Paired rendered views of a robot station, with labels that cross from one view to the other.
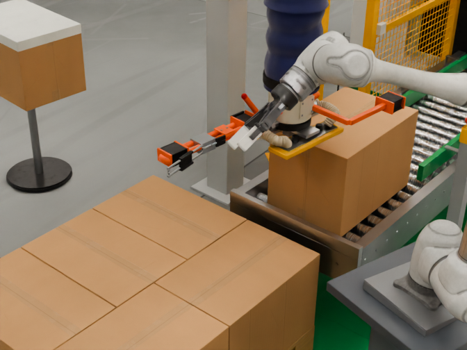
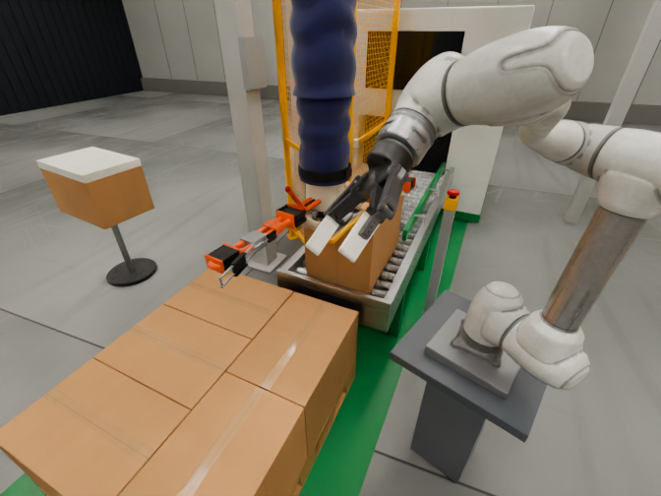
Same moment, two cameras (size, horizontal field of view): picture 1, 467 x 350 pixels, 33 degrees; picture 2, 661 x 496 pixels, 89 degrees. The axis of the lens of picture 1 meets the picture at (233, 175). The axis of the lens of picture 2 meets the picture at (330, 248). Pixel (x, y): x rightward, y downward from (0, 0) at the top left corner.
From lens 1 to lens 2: 164 cm
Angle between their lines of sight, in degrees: 12
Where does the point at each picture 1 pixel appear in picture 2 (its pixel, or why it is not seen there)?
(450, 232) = (514, 295)
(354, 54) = (574, 34)
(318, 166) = not seen: hidden behind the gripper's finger
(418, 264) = (482, 328)
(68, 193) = (154, 282)
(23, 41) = (89, 174)
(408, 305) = (476, 366)
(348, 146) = not seen: hidden behind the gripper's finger
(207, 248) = (267, 324)
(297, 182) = (330, 257)
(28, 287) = (97, 405)
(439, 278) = (521, 345)
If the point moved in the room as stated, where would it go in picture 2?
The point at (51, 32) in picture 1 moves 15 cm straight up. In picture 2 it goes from (114, 166) to (106, 144)
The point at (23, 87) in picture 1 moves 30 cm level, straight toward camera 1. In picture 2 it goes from (97, 211) to (98, 229)
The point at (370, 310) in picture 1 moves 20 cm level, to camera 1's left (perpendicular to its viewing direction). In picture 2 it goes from (441, 377) to (390, 389)
